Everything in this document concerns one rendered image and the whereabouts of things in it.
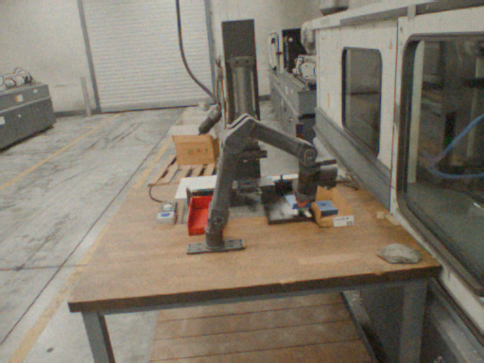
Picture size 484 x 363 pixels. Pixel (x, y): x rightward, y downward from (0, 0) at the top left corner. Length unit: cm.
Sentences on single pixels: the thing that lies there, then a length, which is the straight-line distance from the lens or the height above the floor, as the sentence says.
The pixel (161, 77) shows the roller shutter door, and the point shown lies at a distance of 1105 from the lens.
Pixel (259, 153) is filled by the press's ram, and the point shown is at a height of 113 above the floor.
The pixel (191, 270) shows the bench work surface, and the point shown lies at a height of 90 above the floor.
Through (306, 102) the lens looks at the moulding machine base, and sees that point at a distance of 478.
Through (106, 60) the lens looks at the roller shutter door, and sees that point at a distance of 1136.
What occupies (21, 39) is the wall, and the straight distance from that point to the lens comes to 1221.
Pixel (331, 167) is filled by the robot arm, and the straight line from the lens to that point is 141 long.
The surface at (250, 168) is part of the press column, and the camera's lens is 198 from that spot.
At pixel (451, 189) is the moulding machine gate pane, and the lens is 133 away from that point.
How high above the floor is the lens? 158
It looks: 20 degrees down
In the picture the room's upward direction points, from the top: 5 degrees counter-clockwise
